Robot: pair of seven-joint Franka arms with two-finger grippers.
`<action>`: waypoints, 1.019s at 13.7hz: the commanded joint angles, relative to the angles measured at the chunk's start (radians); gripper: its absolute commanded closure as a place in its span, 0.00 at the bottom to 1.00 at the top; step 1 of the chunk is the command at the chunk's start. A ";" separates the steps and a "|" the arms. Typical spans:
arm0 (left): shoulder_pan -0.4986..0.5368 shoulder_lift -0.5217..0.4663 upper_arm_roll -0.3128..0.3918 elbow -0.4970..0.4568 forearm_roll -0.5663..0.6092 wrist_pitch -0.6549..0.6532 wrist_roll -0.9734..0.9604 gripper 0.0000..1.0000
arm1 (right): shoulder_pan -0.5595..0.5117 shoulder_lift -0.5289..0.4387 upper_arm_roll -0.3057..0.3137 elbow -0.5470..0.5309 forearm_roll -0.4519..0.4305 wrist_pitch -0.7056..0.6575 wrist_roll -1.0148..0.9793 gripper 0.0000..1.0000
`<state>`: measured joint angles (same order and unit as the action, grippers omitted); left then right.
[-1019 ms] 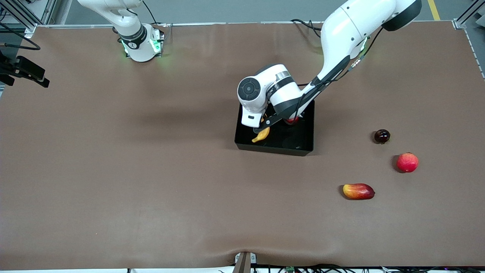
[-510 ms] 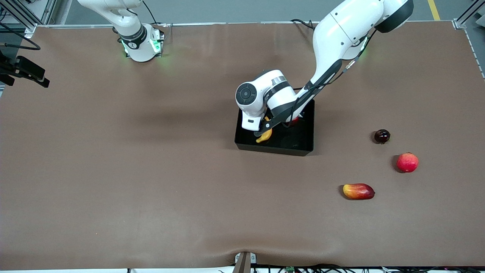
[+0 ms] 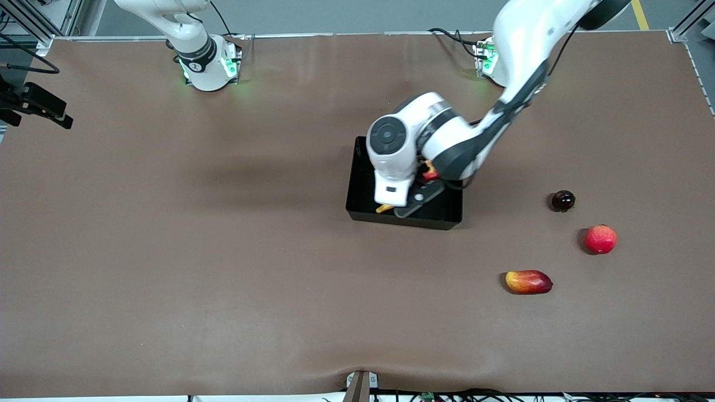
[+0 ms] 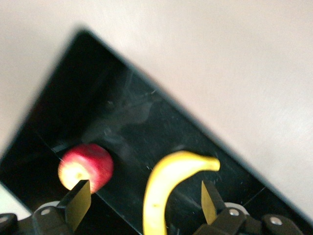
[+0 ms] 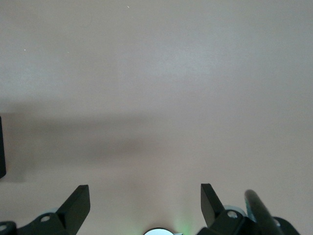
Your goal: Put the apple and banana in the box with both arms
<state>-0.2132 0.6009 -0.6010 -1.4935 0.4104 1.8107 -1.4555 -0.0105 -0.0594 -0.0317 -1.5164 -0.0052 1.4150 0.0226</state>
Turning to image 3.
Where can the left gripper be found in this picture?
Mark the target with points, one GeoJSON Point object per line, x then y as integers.
{"type": "Point", "coordinates": [420, 169]}

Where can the yellow banana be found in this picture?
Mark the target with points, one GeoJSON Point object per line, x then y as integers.
{"type": "Point", "coordinates": [384, 209]}

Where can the red yellow apple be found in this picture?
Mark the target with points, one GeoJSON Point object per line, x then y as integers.
{"type": "Point", "coordinates": [430, 175]}

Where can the black plastic box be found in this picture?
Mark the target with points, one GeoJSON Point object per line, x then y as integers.
{"type": "Point", "coordinates": [441, 215]}

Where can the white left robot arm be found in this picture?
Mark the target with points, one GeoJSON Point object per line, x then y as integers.
{"type": "Point", "coordinates": [519, 39]}

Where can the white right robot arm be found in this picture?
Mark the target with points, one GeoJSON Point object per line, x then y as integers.
{"type": "Point", "coordinates": [204, 67]}

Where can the red yellow mango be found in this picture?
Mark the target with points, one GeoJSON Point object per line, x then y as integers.
{"type": "Point", "coordinates": [528, 282]}

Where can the metal table clamp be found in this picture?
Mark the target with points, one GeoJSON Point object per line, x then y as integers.
{"type": "Point", "coordinates": [361, 385]}

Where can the aluminium frame profile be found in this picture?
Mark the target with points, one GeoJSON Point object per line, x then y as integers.
{"type": "Point", "coordinates": [684, 36]}
{"type": "Point", "coordinates": [33, 25]}

